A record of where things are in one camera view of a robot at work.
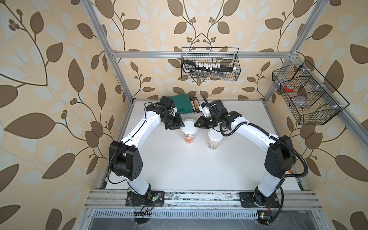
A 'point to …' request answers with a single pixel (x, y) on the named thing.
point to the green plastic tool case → (183, 103)
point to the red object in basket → (289, 88)
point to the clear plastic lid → (189, 128)
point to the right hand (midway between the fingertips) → (194, 124)
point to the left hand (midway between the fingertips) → (181, 123)
